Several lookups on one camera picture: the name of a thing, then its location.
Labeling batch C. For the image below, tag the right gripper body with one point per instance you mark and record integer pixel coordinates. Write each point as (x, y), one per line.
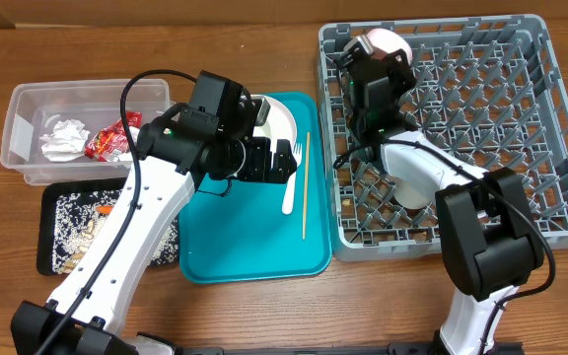
(405, 79)

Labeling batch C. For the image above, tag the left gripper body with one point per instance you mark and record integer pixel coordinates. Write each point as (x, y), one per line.
(247, 159)

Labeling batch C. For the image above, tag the pink bowl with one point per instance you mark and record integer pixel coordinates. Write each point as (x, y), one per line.
(385, 42)

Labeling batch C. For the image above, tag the white cup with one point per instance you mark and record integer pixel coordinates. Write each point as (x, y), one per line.
(415, 193)

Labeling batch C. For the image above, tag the red snack wrapper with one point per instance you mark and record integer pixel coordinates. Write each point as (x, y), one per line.
(110, 143)

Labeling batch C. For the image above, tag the orange carrot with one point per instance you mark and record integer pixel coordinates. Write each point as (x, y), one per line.
(104, 209)

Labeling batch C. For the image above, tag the white napkin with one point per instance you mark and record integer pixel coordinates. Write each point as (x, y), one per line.
(66, 142)

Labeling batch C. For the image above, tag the peanut shells and rice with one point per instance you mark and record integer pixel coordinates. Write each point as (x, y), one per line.
(76, 226)

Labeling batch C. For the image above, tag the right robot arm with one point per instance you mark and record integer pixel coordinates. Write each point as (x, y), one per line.
(491, 246)

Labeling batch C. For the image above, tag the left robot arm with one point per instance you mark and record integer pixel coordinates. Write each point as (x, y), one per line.
(86, 313)

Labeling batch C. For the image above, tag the grey dishwasher rack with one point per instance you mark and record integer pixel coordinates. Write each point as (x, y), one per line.
(488, 90)

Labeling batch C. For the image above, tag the white plastic fork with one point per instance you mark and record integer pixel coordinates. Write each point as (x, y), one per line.
(288, 200)

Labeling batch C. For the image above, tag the white round plate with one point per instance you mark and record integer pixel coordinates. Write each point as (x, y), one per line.
(280, 123)

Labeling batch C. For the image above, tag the wooden chopstick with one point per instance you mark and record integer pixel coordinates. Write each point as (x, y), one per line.
(306, 186)

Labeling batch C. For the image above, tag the teal serving tray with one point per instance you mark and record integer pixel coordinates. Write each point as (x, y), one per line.
(238, 232)

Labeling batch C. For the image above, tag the black tray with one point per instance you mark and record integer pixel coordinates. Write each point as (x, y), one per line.
(46, 223)

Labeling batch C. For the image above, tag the clear plastic bin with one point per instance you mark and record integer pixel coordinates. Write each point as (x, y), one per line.
(34, 110)

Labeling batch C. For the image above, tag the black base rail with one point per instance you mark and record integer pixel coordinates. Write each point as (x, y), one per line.
(313, 351)

